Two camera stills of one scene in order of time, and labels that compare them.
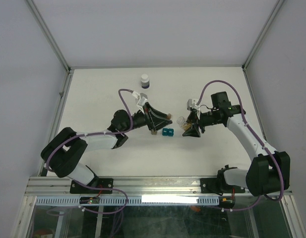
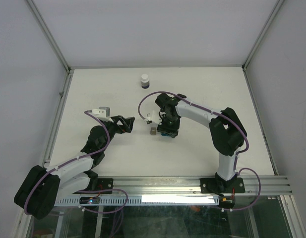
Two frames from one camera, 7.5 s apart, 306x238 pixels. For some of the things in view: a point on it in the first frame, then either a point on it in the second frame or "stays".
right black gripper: x=193 y=118 → x=171 y=131
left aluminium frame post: x=52 y=39 stays
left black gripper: x=157 y=123 → x=126 y=126
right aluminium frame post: x=278 y=4 stays
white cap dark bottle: x=145 y=81 stays
